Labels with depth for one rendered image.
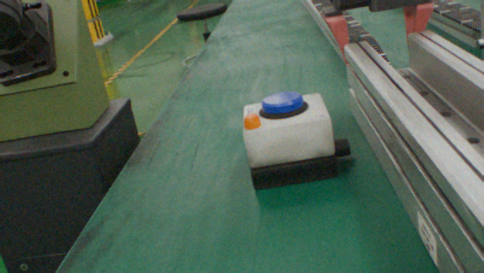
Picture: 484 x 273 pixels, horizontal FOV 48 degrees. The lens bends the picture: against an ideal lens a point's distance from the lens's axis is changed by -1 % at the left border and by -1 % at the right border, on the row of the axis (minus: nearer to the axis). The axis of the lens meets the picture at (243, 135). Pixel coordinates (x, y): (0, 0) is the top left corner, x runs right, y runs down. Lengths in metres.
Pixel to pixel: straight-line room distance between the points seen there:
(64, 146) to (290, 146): 0.38
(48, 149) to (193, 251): 0.40
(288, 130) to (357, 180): 0.08
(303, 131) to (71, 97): 0.42
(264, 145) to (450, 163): 0.21
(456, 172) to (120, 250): 0.28
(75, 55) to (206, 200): 0.38
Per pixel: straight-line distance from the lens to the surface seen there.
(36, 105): 0.85
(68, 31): 0.85
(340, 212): 0.46
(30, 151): 0.81
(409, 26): 0.72
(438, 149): 0.35
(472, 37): 0.92
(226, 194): 0.52
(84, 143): 0.78
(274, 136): 0.49
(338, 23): 0.66
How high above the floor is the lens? 1.01
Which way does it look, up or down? 21 degrees down
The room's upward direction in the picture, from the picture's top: 11 degrees counter-clockwise
